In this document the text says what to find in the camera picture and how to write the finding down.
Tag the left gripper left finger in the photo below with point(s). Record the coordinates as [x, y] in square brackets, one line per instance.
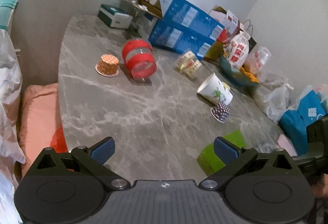
[93, 161]

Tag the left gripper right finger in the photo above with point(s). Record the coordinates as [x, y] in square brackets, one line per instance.
[235, 159]

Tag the dark purple dotted paper cup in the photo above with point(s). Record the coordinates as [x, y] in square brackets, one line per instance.
[220, 112]

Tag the yellow paper cupcake cup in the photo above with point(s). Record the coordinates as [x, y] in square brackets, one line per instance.
[226, 86]

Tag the white paper cup green print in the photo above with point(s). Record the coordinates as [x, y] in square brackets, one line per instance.
[213, 90]

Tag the orange polka dot paper cup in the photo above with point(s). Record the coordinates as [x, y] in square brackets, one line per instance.
[108, 66]

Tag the clear cup cream pattern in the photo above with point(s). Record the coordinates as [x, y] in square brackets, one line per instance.
[188, 64]

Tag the red striped clear cup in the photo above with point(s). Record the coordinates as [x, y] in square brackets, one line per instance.
[138, 57]

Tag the blue shopping bag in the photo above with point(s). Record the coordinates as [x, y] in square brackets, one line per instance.
[305, 111]

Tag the pink cushion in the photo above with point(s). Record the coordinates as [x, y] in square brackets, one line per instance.
[41, 124]

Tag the clear white plastic bag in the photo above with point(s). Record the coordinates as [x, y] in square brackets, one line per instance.
[273, 94]

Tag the white crumpled cloth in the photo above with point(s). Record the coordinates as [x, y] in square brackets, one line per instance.
[11, 85]

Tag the orange snack packets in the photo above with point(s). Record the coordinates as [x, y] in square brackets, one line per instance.
[251, 76]

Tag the dark teal glass bowl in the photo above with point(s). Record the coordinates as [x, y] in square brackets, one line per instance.
[234, 75]

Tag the plastic bag with snacks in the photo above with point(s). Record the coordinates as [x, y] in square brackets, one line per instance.
[257, 59]

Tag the red yellow package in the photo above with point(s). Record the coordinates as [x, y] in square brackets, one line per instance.
[217, 47]

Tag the black paper shopping bag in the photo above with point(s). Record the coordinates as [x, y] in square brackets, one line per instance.
[248, 28]

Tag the lower blue cardboard box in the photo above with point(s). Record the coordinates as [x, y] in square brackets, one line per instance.
[172, 36]

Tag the blue cardboard box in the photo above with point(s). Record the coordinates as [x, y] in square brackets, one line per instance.
[172, 36]
[182, 13]

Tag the white red cardboard box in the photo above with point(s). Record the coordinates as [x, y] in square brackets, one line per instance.
[226, 18]

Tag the green white tissue box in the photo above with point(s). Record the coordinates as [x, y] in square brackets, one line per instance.
[114, 17]

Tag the upper blue cardboard box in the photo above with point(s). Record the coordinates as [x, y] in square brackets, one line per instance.
[182, 13]

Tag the teal plaid pillow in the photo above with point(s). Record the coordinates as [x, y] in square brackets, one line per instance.
[7, 9]

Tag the white drawstring candy bag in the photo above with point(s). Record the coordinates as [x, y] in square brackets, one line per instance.
[237, 50]

